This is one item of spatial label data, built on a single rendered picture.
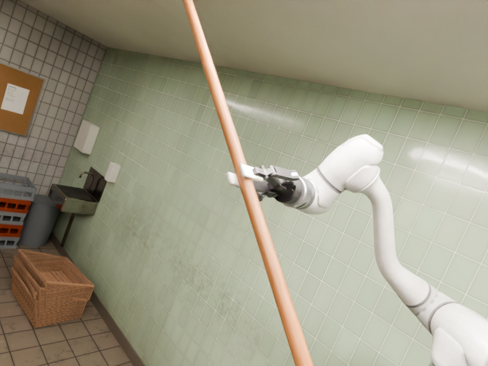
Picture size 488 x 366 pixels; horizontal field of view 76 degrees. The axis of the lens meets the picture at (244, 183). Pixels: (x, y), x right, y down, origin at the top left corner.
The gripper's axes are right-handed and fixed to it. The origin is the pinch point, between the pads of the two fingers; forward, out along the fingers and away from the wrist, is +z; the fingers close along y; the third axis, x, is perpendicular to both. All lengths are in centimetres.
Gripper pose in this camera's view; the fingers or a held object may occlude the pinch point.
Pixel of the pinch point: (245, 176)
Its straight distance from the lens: 69.4
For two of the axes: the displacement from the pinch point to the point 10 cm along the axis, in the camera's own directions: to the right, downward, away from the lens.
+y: -7.4, 4.7, 4.9
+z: -6.2, -1.7, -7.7
